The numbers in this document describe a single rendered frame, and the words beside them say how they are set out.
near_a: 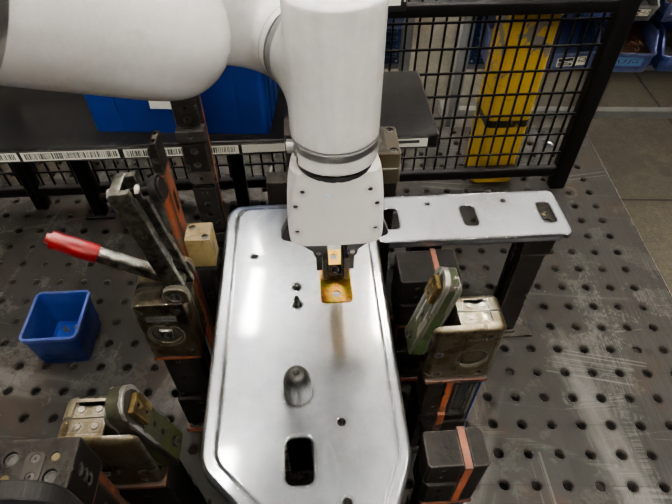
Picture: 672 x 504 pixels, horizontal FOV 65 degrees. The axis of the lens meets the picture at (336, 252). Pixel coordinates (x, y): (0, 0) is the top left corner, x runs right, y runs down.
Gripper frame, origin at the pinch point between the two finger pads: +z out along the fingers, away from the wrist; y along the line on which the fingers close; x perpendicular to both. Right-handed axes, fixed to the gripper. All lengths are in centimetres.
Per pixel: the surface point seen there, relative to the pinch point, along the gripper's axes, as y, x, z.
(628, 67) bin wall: 130, 149, 60
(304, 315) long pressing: -4.1, -1.8, 8.5
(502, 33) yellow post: 39, 61, 2
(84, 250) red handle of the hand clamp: -27.7, -0.5, -4.3
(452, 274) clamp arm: 12.4, -6.0, -3.3
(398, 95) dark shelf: 15.1, 44.9, 5.5
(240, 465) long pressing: -11.3, -20.4, 8.5
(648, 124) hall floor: 175, 178, 108
